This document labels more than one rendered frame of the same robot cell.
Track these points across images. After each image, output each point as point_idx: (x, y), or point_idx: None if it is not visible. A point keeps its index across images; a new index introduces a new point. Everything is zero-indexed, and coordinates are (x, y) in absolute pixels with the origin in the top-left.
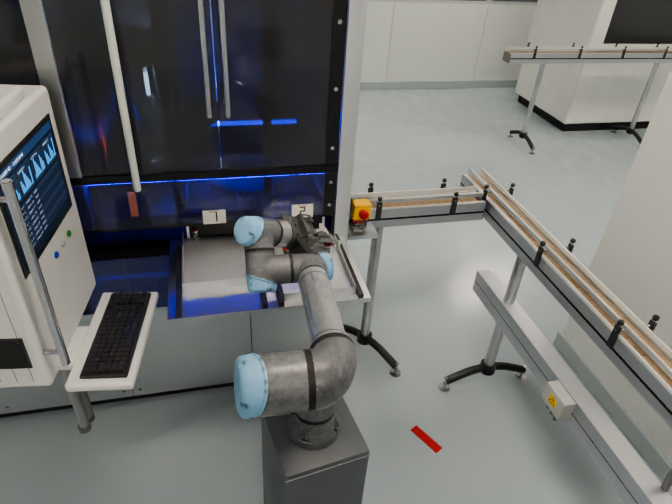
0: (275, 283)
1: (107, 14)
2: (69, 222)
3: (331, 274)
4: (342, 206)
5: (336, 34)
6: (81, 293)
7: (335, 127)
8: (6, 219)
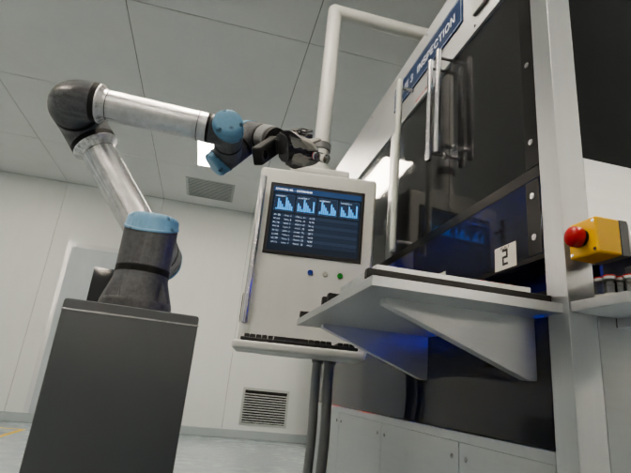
0: (212, 151)
1: (395, 116)
2: (347, 271)
3: (213, 119)
4: (552, 235)
5: (521, 11)
6: (330, 333)
7: (530, 112)
8: (268, 208)
